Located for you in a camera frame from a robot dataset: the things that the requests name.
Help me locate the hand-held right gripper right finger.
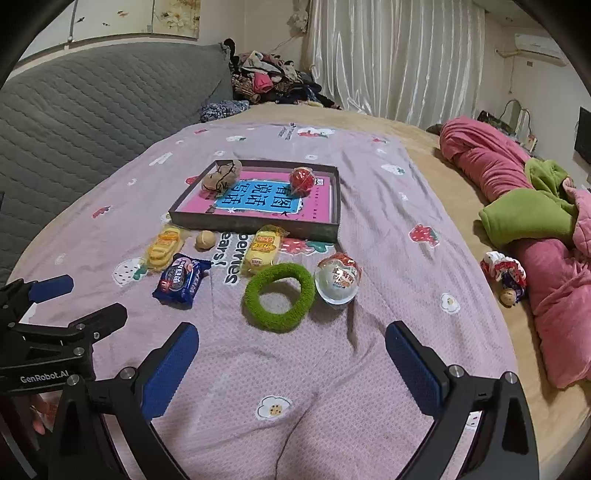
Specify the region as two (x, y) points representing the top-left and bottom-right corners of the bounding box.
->
(385, 320), (540, 480)

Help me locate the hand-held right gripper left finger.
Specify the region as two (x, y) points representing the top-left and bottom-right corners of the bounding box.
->
(48, 322), (200, 480)

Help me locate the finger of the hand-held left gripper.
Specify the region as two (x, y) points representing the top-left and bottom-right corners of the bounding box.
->
(0, 274), (75, 325)
(8, 303), (128, 357)

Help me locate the blue cookie packet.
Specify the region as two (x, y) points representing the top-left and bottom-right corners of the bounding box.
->
(152, 253), (213, 309)

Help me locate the yellow rice cracker packet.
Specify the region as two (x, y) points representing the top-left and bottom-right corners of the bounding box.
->
(145, 224), (191, 273)
(242, 224), (289, 277)

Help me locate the dark shallow tray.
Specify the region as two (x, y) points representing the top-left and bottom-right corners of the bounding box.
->
(168, 159), (342, 243)

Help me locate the person's left hand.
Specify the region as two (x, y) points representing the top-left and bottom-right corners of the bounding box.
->
(29, 399), (60, 435)

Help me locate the white and red toy egg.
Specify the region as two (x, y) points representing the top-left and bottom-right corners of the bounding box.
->
(314, 253), (362, 305)

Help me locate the small colourful doll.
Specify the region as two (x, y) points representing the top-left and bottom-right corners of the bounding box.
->
(480, 251), (528, 306)

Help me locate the green blanket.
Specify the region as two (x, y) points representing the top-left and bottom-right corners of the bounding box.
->
(479, 158), (580, 247)

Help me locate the pink and blue book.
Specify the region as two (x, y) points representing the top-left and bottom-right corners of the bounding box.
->
(178, 171), (334, 222)

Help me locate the red wrapped ball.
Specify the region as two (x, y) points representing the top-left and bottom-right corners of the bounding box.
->
(289, 167), (319, 197)

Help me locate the pink blanket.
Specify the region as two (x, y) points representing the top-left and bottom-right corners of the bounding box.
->
(438, 116), (591, 391)

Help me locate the blue patterned cloth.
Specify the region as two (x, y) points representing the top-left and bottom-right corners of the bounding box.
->
(199, 100), (250, 123)

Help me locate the dark patterned bag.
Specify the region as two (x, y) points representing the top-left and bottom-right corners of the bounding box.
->
(478, 110), (513, 134)

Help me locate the black television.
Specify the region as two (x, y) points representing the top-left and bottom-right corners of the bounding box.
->
(574, 106), (591, 164)

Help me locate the pile of clothes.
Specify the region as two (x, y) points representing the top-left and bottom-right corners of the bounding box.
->
(228, 48), (342, 109)

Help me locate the white curtain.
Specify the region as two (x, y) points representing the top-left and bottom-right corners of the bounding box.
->
(302, 0), (485, 134)

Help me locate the white air conditioner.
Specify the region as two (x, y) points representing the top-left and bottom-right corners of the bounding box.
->
(513, 33), (568, 68)

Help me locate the beige hanging ornament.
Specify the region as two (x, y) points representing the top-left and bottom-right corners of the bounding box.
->
(287, 0), (311, 35)

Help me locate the green fuzzy ring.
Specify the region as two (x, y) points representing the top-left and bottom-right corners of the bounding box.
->
(244, 262), (317, 330)

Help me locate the beige mesh drawstring bag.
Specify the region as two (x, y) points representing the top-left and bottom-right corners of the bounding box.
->
(200, 159), (244, 193)

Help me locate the curved metal frame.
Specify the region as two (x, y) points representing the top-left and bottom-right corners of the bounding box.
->
(501, 99), (539, 153)

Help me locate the floral wall poster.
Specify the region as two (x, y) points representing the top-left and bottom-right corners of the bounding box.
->
(69, 0), (201, 40)

